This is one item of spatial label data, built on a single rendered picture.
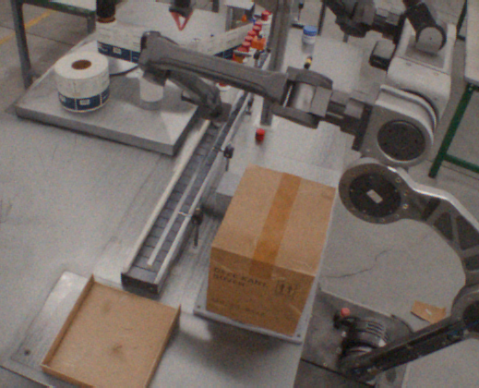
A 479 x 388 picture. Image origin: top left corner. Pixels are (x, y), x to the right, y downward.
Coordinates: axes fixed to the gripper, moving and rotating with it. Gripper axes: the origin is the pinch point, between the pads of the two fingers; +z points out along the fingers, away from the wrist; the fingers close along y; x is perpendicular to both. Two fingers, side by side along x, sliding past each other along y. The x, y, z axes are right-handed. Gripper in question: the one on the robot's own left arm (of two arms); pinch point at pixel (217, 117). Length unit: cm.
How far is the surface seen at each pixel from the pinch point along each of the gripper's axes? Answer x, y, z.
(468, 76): -83, -113, 80
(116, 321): 70, 4, -42
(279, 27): -31.7, -13.8, -16.2
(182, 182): 27.1, 2.4, -14.4
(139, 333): 71, -3, -43
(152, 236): 46, 3, -29
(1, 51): -61, 220, 172
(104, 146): 20.3, 35.9, -1.7
